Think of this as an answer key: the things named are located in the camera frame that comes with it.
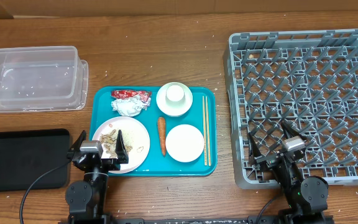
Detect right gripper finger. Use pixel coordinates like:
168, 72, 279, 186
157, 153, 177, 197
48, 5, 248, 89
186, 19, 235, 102
281, 121, 306, 142
248, 133, 262, 165

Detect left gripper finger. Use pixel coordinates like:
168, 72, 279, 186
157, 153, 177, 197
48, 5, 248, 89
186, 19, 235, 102
115, 130, 129, 164
69, 130, 86, 152

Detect peanut and rice scraps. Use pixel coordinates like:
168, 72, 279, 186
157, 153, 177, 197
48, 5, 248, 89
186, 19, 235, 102
99, 124, 145, 158

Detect large pink plate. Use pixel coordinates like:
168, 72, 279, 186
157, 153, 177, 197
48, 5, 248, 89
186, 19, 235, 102
92, 116, 150, 174

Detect white tissue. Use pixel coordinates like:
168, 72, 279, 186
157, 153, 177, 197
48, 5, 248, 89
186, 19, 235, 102
111, 95, 151, 117

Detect red snack wrapper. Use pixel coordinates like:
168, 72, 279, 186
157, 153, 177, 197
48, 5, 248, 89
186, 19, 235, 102
111, 90, 152, 103

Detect white cup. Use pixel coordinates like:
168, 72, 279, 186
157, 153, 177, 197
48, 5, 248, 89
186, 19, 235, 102
166, 85, 185, 103

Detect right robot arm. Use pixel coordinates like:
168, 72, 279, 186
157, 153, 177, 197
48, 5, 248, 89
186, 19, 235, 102
248, 121, 334, 224

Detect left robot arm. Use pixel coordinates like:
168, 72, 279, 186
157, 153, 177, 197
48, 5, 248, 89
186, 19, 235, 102
65, 131, 129, 224

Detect grey dishwasher rack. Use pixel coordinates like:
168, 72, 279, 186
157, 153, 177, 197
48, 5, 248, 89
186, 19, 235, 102
223, 29, 358, 189

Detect orange carrot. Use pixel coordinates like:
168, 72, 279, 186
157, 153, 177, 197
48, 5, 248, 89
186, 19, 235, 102
157, 116, 167, 157

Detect pale green bowl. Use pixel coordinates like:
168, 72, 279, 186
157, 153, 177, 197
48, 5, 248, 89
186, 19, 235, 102
156, 82, 193, 117

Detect small white plate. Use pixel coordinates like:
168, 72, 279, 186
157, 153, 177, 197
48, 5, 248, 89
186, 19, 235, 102
166, 124, 204, 163

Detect teal plastic serving tray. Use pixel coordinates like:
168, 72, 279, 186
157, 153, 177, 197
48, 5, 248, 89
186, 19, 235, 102
89, 86, 218, 177

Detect right wooden chopstick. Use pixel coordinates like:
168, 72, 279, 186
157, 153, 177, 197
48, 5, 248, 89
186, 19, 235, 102
205, 97, 211, 166

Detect black plastic tray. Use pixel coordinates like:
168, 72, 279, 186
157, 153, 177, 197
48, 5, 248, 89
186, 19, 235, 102
0, 129, 71, 192

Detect clear plastic bin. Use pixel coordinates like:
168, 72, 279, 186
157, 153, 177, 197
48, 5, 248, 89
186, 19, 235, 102
0, 46, 89, 113

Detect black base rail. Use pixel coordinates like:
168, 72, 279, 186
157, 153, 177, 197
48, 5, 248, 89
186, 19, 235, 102
57, 214, 335, 224

